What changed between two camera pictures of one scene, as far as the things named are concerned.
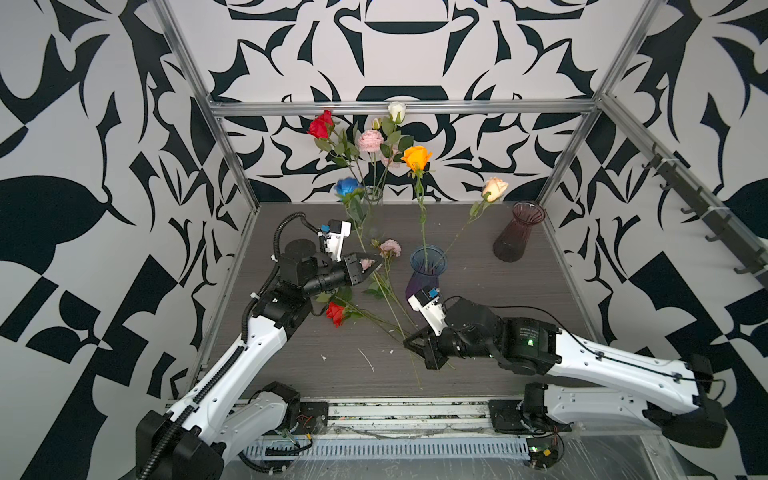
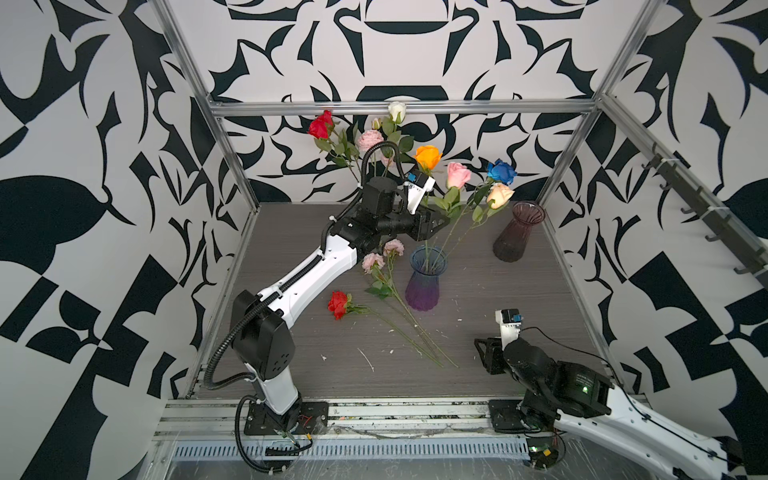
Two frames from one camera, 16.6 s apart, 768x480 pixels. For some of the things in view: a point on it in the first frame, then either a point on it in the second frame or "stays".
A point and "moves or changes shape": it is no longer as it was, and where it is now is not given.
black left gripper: (349, 267) to (421, 223)
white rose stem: (397, 143) stays
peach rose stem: (494, 188) moves or changes shape
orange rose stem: (416, 159) moves or changes shape
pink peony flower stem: (371, 141) stays
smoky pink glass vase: (511, 241) stays
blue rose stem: (349, 191) to (498, 171)
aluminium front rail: (378, 418) stays
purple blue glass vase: (427, 262) stays
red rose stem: (322, 129) stays
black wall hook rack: (713, 216) stays
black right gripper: (430, 351) to (491, 353)
